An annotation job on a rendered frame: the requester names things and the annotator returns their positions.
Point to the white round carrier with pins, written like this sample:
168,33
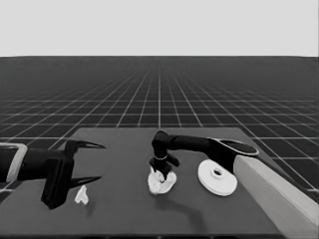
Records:
162,188

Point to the small white T-shaped piece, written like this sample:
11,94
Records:
81,196

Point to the large thick white disc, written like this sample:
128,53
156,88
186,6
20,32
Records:
207,177

